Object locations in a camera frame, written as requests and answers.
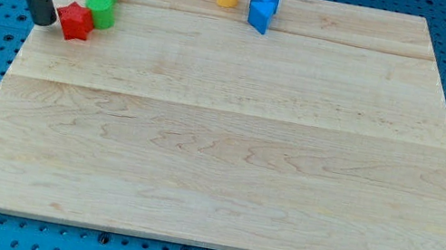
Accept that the wooden board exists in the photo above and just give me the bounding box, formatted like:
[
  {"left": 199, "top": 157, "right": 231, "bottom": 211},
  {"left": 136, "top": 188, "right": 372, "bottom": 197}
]
[{"left": 0, "top": 0, "right": 446, "bottom": 250}]

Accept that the blue triangle block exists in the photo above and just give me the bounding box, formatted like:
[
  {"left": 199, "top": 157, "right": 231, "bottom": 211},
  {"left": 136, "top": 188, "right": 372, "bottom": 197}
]
[{"left": 247, "top": 1, "right": 275, "bottom": 34}]

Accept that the green cylinder block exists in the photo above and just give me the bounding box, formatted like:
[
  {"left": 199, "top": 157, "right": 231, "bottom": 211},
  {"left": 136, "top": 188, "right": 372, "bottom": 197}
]
[{"left": 85, "top": 0, "right": 115, "bottom": 30}]

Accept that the red star block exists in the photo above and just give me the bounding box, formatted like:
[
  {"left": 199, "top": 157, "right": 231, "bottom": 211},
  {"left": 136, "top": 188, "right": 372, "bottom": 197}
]
[{"left": 56, "top": 2, "right": 94, "bottom": 41}]

